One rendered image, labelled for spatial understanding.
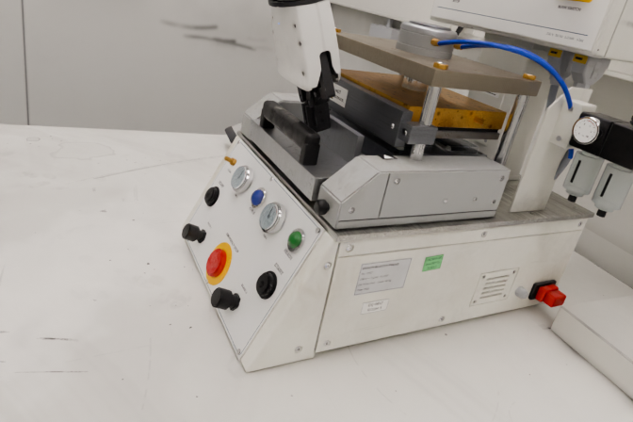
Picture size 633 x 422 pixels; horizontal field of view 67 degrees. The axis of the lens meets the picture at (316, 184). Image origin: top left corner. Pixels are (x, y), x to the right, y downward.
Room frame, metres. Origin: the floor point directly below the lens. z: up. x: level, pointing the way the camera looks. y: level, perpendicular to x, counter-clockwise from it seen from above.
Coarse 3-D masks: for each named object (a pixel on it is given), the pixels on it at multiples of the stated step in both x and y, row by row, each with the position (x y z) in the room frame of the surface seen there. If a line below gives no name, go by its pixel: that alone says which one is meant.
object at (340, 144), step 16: (256, 128) 0.67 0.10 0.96; (272, 128) 0.67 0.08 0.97; (336, 128) 0.62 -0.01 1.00; (352, 128) 0.60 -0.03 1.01; (256, 144) 0.67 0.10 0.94; (272, 144) 0.62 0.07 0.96; (288, 144) 0.61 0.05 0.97; (320, 144) 0.64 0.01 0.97; (336, 144) 0.61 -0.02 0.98; (352, 144) 0.58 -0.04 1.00; (272, 160) 0.61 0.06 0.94; (288, 160) 0.57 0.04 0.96; (320, 160) 0.57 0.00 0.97; (336, 160) 0.58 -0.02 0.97; (288, 176) 0.56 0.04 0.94; (304, 176) 0.53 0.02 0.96; (320, 176) 0.52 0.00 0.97; (304, 192) 0.52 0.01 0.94
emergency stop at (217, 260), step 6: (216, 252) 0.57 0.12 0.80; (222, 252) 0.57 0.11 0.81; (210, 258) 0.57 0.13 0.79; (216, 258) 0.57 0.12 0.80; (222, 258) 0.56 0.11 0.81; (210, 264) 0.57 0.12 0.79; (216, 264) 0.56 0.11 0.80; (222, 264) 0.55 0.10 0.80; (210, 270) 0.56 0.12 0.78; (216, 270) 0.55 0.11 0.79; (216, 276) 0.55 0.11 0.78
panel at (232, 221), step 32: (256, 160) 0.66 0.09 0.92; (224, 192) 0.67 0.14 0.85; (288, 192) 0.56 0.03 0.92; (224, 224) 0.62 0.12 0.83; (256, 224) 0.56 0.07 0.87; (288, 224) 0.52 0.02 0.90; (256, 256) 0.52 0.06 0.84; (288, 256) 0.49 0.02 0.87; (224, 320) 0.49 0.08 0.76; (256, 320) 0.45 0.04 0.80
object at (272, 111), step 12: (264, 108) 0.66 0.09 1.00; (276, 108) 0.63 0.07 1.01; (264, 120) 0.66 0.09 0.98; (276, 120) 0.62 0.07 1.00; (288, 120) 0.59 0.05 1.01; (288, 132) 0.58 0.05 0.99; (300, 132) 0.55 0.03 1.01; (312, 132) 0.55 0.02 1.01; (300, 144) 0.55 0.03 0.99; (312, 144) 0.54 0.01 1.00; (300, 156) 0.54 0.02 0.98; (312, 156) 0.54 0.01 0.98
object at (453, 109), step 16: (352, 80) 0.69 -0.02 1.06; (368, 80) 0.70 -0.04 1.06; (384, 80) 0.73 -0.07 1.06; (400, 80) 0.76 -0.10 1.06; (384, 96) 0.62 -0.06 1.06; (400, 96) 0.62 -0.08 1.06; (416, 96) 0.65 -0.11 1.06; (448, 96) 0.70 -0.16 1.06; (464, 96) 0.73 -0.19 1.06; (416, 112) 0.58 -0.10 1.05; (448, 112) 0.61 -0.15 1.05; (464, 112) 0.62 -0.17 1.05; (480, 112) 0.64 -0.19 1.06; (496, 112) 0.65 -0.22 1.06; (448, 128) 0.62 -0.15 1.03; (464, 128) 0.63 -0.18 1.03; (480, 128) 0.64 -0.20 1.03; (496, 128) 0.66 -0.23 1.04
